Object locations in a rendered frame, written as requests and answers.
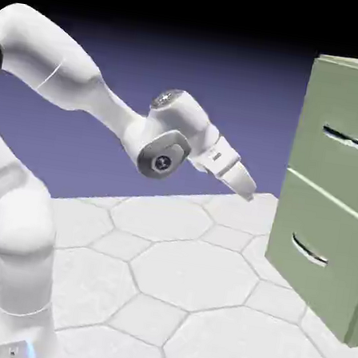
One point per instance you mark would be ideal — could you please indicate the green drawer front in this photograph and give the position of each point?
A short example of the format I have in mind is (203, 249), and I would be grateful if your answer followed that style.
(317, 267)
(345, 107)

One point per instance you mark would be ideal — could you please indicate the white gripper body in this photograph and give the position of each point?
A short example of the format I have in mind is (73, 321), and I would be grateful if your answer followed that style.
(241, 179)

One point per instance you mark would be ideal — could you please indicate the green painted cabinet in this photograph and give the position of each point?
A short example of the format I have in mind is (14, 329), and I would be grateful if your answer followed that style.
(334, 196)

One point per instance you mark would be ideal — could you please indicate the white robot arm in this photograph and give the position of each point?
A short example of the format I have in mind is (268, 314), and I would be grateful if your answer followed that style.
(67, 81)

